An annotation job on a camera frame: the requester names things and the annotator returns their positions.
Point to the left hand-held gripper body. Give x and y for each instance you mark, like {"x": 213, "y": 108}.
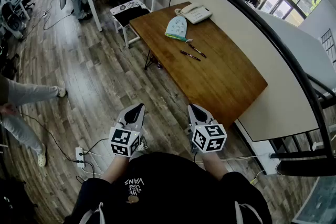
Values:
{"x": 123, "y": 140}

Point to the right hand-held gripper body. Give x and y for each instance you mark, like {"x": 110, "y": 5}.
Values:
{"x": 208, "y": 137}

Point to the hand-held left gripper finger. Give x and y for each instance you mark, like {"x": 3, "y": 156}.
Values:
{"x": 140, "y": 120}
{"x": 121, "y": 119}

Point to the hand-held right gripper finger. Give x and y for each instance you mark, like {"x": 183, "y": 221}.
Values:
{"x": 207, "y": 116}
{"x": 191, "y": 118}

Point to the black pen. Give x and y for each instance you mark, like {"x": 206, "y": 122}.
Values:
{"x": 197, "y": 51}
{"x": 190, "y": 55}

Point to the light blue pencil pouch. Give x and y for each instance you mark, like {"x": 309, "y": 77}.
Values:
{"x": 176, "y": 26}

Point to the person's left forearm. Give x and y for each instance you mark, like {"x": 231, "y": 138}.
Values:
{"x": 116, "y": 168}

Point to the person's right forearm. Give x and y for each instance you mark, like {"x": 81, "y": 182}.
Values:
{"x": 212, "y": 165}

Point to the white power strip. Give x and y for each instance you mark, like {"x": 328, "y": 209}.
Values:
{"x": 80, "y": 156}

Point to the black metal table leg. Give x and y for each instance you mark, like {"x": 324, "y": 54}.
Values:
{"x": 150, "y": 60}

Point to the person's black printed shirt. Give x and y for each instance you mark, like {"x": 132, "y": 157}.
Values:
{"x": 170, "y": 191}

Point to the cream partition panel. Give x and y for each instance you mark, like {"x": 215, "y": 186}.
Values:
{"x": 249, "y": 42}

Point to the black cloth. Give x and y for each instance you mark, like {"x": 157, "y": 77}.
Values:
{"x": 131, "y": 17}

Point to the patterned white seat cushion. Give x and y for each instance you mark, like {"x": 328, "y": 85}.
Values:
{"x": 126, "y": 5}

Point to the black curved handrail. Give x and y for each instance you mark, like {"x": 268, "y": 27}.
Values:
{"x": 323, "y": 126}

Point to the grey floor fan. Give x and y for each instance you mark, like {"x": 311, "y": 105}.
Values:
{"x": 14, "y": 22}

